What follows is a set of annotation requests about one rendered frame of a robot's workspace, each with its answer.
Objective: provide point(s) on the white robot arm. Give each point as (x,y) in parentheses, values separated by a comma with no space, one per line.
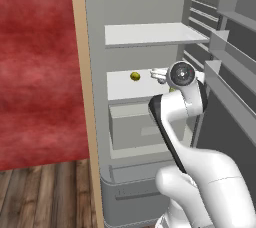
(213,178)

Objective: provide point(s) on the grey fridge crisper drawer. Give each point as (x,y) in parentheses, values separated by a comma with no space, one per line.
(130,128)

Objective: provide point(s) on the tan cabinet side panel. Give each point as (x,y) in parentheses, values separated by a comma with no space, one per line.
(87,98)

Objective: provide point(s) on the grey fridge door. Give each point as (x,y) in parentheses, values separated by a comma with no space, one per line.
(226,132)

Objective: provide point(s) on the grey freezer drawer front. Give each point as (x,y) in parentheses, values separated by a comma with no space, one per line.
(133,208)

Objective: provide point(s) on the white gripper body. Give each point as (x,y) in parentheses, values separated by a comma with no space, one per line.
(159,74)

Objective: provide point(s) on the yellow butter piece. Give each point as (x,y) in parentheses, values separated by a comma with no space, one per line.
(172,89)

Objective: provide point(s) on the grey fridge door bin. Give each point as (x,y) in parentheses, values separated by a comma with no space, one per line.
(230,100)
(233,53)
(241,7)

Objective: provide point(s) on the white fridge shelf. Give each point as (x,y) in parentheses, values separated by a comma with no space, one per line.
(153,33)
(130,88)

